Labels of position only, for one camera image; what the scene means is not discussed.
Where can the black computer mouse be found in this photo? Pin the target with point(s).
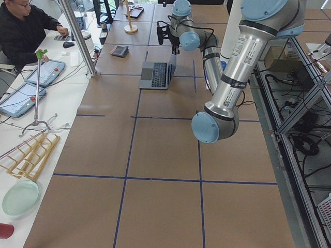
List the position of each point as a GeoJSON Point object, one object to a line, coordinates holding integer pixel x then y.
{"type": "Point", "coordinates": [68, 44]}

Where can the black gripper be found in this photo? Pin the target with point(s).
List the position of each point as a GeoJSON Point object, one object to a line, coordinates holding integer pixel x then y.
{"type": "Point", "coordinates": [175, 41]}

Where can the pale green plate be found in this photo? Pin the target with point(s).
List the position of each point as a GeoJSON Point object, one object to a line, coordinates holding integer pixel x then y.
{"type": "Point", "coordinates": [20, 199]}

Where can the seated person in black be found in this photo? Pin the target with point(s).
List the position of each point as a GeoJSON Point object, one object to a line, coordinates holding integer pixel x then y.
{"type": "Point", "coordinates": [23, 28]}

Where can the wooden mug tree stand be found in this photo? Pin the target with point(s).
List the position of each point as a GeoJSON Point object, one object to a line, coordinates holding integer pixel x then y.
{"type": "Point", "coordinates": [130, 28]}

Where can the aluminium frame post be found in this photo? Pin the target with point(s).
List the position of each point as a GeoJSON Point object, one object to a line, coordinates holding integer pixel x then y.
{"type": "Point", "coordinates": [71, 18]}

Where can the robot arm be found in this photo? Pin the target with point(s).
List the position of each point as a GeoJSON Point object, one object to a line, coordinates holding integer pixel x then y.
{"type": "Point", "coordinates": [192, 37]}
{"type": "Point", "coordinates": [262, 21]}

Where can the folded grey cloth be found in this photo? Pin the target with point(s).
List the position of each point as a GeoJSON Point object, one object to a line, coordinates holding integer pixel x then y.
{"type": "Point", "coordinates": [120, 51]}

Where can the red cup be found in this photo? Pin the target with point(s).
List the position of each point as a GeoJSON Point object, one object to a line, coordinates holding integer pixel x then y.
{"type": "Point", "coordinates": [6, 230]}

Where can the green handled reacher grabber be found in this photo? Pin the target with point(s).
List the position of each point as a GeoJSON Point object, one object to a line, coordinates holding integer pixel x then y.
{"type": "Point", "coordinates": [40, 53]}

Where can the lower teach pendant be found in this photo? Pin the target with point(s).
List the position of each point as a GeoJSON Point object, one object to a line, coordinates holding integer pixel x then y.
{"type": "Point", "coordinates": [21, 100]}

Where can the wooden dish rack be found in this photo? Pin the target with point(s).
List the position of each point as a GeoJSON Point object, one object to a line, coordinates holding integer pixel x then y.
{"type": "Point", "coordinates": [28, 159]}

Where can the teach pendant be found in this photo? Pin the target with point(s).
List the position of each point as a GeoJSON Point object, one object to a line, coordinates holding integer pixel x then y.
{"type": "Point", "coordinates": [49, 71]}
{"type": "Point", "coordinates": [21, 100]}

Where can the metal cup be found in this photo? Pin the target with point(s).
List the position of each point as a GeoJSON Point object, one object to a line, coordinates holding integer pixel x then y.
{"type": "Point", "coordinates": [103, 26]}

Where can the white plastic basket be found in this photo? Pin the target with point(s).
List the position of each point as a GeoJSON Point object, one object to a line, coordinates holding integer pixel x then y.
{"type": "Point", "coordinates": [324, 208]}

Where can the dark framed tray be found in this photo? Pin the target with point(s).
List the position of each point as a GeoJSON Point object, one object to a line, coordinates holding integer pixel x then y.
{"type": "Point", "coordinates": [135, 12]}

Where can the upper teach pendant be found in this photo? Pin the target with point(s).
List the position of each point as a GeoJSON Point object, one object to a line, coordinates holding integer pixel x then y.
{"type": "Point", "coordinates": [49, 71]}

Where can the silver grey laptop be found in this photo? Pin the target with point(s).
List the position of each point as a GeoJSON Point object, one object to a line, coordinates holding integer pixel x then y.
{"type": "Point", "coordinates": [157, 75]}

